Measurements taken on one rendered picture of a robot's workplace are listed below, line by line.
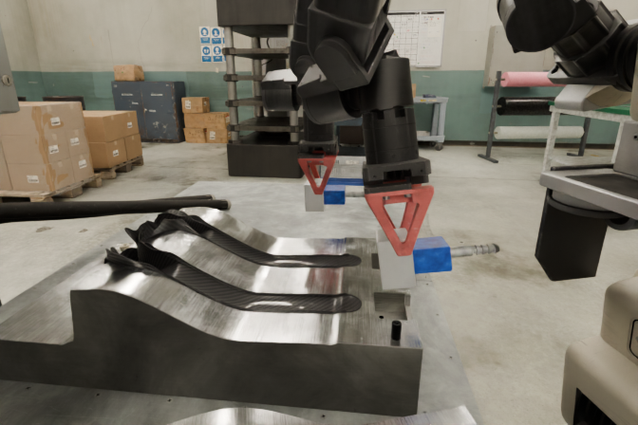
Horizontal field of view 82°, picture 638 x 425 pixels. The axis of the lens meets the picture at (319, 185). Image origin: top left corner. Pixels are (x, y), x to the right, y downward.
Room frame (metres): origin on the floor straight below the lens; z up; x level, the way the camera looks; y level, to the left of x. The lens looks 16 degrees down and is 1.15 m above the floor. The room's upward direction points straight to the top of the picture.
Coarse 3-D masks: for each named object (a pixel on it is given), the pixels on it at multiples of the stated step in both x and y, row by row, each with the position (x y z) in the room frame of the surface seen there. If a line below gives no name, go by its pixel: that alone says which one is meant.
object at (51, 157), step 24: (0, 120) 3.27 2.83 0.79; (24, 120) 3.24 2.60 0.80; (48, 120) 3.36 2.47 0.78; (72, 120) 3.66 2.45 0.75; (0, 144) 3.27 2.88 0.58; (24, 144) 3.24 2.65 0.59; (48, 144) 3.31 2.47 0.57; (72, 144) 3.59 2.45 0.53; (0, 168) 3.27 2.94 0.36; (24, 168) 3.25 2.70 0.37; (48, 168) 3.26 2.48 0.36; (72, 168) 3.53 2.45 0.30; (0, 192) 3.23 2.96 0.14; (24, 192) 3.23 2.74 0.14; (48, 192) 3.23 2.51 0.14; (72, 192) 3.48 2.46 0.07
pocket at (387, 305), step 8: (376, 296) 0.40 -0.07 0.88; (384, 296) 0.40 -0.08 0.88; (392, 296) 0.40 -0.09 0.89; (400, 296) 0.40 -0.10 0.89; (408, 296) 0.39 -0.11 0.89; (376, 304) 0.40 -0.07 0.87; (384, 304) 0.40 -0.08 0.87; (392, 304) 0.40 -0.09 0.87; (400, 304) 0.40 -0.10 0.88; (408, 304) 0.39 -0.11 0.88; (376, 312) 0.40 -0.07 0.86; (384, 312) 0.40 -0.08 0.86; (392, 312) 0.40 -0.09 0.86; (400, 312) 0.40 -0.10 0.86; (408, 312) 0.38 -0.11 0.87; (400, 320) 0.38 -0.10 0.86; (408, 320) 0.37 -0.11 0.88
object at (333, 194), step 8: (320, 184) 0.65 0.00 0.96; (312, 192) 0.65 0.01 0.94; (328, 192) 0.65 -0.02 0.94; (336, 192) 0.65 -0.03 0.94; (344, 192) 0.65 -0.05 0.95; (352, 192) 0.67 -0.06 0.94; (360, 192) 0.66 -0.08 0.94; (312, 200) 0.65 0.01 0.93; (320, 200) 0.65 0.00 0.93; (328, 200) 0.65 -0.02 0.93; (336, 200) 0.65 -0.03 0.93; (344, 200) 0.65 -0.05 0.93; (312, 208) 0.65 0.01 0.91; (320, 208) 0.65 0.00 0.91
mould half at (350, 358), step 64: (192, 256) 0.44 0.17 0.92; (64, 320) 0.39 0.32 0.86; (128, 320) 0.34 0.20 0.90; (192, 320) 0.34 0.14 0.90; (256, 320) 0.36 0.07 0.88; (320, 320) 0.35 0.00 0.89; (384, 320) 0.35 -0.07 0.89; (64, 384) 0.35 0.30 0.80; (128, 384) 0.34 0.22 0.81; (192, 384) 0.33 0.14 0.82; (256, 384) 0.32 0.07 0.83; (320, 384) 0.31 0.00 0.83; (384, 384) 0.31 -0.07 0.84
